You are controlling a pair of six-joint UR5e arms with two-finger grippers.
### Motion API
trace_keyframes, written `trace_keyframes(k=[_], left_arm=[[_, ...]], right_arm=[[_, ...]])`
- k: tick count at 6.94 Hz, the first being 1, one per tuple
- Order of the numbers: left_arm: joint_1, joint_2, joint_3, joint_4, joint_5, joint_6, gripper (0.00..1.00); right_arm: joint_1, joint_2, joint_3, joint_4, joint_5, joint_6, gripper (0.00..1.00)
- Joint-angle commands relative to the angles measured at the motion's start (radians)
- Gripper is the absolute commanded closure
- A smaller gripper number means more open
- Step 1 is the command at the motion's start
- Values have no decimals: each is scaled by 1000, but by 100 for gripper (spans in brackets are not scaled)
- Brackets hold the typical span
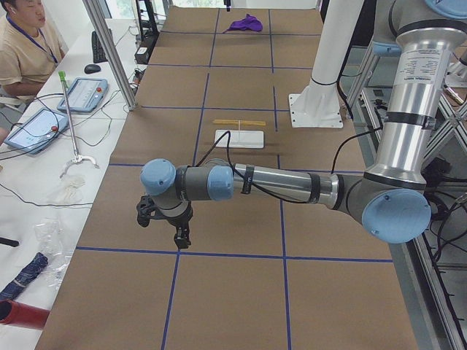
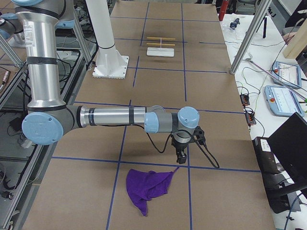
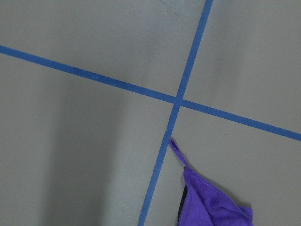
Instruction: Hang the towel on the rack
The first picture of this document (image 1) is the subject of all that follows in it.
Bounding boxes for aluminium frame post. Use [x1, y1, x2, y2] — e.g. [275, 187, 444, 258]
[82, 0, 136, 111]

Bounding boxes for seated person beige shirt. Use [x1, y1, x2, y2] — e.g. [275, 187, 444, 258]
[1, 1, 65, 101]

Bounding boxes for clear plastic bag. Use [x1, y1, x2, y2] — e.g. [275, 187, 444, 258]
[34, 218, 74, 291]

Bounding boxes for metal reacher grabber stick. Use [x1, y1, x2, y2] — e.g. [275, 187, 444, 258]
[58, 71, 99, 179]

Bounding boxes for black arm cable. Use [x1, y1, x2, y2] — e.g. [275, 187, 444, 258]
[196, 125, 382, 203]

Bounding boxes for wooden towel rack white base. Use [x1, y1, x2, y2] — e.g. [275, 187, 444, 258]
[213, 119, 266, 149]

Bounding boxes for black pen on table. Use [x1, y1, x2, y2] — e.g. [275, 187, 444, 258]
[0, 237, 20, 247]

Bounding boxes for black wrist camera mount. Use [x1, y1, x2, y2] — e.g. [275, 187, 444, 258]
[136, 195, 163, 228]

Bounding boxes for black computer mouse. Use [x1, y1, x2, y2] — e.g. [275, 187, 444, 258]
[84, 63, 101, 74]

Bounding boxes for purple cloth towel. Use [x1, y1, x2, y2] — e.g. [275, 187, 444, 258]
[223, 14, 263, 33]

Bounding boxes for black power box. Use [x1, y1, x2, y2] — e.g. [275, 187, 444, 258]
[134, 47, 149, 65]

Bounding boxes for red cylinder tube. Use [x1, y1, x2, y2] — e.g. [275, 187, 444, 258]
[1, 300, 50, 330]

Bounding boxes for blue teach pendant near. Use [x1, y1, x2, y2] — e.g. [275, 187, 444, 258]
[5, 108, 69, 155]

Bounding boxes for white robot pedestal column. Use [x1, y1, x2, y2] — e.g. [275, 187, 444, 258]
[289, 0, 364, 128]

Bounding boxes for black keyboard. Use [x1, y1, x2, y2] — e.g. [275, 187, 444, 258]
[91, 31, 107, 63]

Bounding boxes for dark blue folded umbrella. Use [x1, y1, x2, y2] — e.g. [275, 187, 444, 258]
[1, 252, 48, 301]

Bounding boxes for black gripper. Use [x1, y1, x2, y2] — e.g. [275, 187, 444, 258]
[160, 203, 193, 249]

